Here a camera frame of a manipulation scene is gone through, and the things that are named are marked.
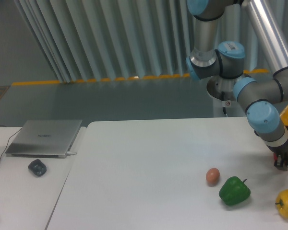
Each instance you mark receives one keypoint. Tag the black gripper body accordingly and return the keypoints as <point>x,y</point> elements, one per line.
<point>279,146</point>

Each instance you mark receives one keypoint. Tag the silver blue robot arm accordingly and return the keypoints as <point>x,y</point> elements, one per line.
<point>257,100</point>

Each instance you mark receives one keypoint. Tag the green bell pepper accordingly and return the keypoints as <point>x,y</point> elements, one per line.
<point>234,191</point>

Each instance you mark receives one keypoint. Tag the brown egg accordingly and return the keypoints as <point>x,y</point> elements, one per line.
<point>212,176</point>

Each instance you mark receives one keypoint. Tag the white folding partition screen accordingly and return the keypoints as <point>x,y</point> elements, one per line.
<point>105,40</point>

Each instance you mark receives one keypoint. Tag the silver closed laptop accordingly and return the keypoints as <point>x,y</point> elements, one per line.
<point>45,138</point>

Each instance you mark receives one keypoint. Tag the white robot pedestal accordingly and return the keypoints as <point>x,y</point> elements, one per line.
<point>224,101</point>

